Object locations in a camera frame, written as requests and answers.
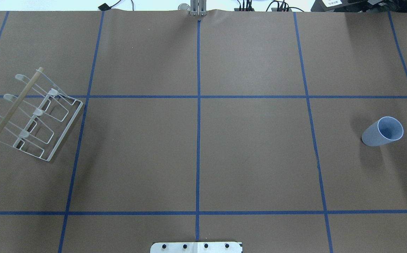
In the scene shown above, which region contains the light blue plastic cup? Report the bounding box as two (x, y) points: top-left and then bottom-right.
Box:
(361, 116), (404, 146)

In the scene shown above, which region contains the small black usb device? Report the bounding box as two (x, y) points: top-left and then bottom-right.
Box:
(98, 3), (112, 11)

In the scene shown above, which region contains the black laptop on stand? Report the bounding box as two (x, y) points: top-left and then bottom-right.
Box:
(311, 0), (407, 13)

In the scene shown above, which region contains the aluminium frame post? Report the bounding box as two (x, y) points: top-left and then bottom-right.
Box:
(189, 0), (208, 17)

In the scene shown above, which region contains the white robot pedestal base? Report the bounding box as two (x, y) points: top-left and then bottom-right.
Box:
(150, 241), (243, 253)

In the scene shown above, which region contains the white wire cup holder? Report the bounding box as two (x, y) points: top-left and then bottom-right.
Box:
(0, 67), (84, 162)

